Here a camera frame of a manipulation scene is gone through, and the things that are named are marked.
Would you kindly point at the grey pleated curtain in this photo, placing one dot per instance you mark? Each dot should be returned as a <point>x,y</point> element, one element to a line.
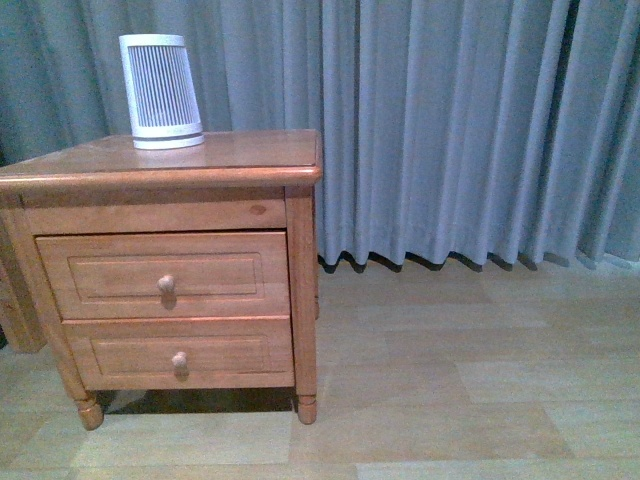
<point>483,128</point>

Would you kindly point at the white ribbed air purifier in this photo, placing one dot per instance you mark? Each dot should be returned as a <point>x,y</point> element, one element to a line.
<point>161,97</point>

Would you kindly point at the wooden nightstand cabinet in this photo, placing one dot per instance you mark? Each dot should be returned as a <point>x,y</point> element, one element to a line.
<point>261,181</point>

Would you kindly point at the lower drawer round knob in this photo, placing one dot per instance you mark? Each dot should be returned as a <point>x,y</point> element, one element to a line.
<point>179,361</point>

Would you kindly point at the upper drawer round knob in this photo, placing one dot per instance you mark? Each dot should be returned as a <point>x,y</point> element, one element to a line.
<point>166,285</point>

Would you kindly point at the wooden drawer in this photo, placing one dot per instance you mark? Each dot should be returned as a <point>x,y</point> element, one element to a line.
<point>216,275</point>
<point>136,354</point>

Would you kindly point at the drawer round knob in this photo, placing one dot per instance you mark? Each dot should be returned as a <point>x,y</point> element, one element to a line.
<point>179,361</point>
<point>166,285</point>

